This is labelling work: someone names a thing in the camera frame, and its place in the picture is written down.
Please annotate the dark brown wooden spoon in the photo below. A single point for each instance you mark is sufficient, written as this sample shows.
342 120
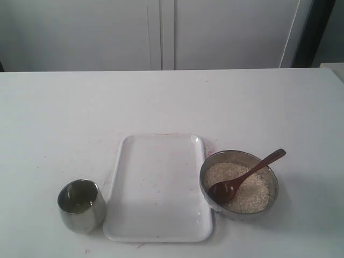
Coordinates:
223 192

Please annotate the steel bowl of rice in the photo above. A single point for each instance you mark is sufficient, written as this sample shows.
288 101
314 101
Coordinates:
255 195

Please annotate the small stainless steel cup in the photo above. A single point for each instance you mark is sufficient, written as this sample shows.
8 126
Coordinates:
82 206

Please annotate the white rectangular plastic tray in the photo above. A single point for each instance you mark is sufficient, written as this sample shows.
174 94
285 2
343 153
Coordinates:
155 194

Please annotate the white cabinet with doors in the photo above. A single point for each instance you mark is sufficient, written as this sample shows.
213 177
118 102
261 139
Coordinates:
150 35

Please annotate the dark vertical post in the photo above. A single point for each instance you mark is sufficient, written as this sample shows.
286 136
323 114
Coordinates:
312 33

